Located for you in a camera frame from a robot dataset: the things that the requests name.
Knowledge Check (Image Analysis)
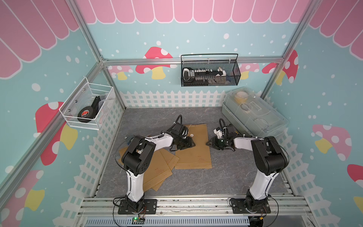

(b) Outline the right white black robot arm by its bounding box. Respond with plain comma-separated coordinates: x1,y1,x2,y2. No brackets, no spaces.
206,118,289,216

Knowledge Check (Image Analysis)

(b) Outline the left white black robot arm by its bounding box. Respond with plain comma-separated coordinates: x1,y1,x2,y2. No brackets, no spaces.
117,115,196,214

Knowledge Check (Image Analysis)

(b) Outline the clear plastic storage box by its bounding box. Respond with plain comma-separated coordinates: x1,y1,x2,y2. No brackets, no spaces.
222,87,289,138

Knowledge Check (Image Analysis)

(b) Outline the green lit circuit board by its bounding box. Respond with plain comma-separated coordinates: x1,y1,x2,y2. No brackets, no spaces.
132,217,145,225

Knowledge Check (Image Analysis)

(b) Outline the black tape roll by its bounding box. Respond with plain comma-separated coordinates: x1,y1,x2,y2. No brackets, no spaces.
77,106,95,123

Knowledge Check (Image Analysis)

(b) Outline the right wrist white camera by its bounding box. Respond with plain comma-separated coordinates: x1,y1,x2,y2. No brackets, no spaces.
214,127,223,139

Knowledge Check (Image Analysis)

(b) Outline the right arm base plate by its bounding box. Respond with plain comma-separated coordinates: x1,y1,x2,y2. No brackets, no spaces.
229,196,271,215

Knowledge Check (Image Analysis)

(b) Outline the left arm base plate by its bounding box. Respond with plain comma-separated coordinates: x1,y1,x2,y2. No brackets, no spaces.
117,198,157,215

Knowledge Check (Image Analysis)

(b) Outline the black wire mesh basket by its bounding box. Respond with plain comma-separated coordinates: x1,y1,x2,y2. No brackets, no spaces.
180,54,241,87

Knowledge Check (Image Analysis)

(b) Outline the clear acrylic wall bin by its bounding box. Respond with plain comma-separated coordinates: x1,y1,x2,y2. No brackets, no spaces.
59,78,115,130

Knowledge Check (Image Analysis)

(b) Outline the aluminium front rail frame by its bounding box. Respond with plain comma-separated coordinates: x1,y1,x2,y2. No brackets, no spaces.
74,194,318,227

